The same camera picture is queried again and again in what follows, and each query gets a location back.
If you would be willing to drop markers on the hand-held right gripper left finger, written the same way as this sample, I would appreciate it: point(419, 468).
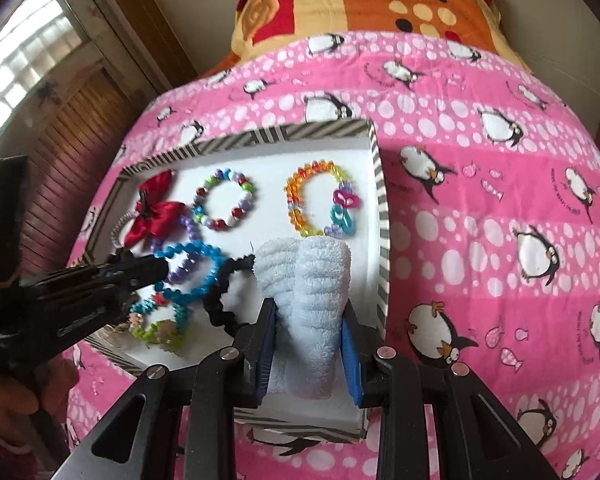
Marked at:
point(262, 357)

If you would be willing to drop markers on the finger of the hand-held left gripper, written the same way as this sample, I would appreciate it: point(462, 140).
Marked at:
point(145, 266)
point(128, 300)

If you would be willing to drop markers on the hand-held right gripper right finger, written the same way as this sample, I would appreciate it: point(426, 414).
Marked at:
point(352, 362)

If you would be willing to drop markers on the light blue fluffy scrunchie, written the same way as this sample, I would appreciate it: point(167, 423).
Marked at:
point(305, 300)

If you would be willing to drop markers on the white box with striped rim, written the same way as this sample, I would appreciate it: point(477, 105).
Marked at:
point(270, 160)

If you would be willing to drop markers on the person's left hand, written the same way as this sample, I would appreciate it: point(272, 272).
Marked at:
point(55, 385)

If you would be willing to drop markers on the black scrunchie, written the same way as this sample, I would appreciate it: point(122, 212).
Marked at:
point(212, 305)

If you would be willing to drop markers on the wooden slatted cabinet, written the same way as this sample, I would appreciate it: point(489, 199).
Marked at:
point(80, 160)

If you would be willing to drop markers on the pink penguin print blanket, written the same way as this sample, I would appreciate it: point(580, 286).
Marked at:
point(480, 210)

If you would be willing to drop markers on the window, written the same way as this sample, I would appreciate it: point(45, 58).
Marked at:
point(30, 60)

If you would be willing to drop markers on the wooden door frame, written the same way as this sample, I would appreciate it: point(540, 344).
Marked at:
point(140, 20)

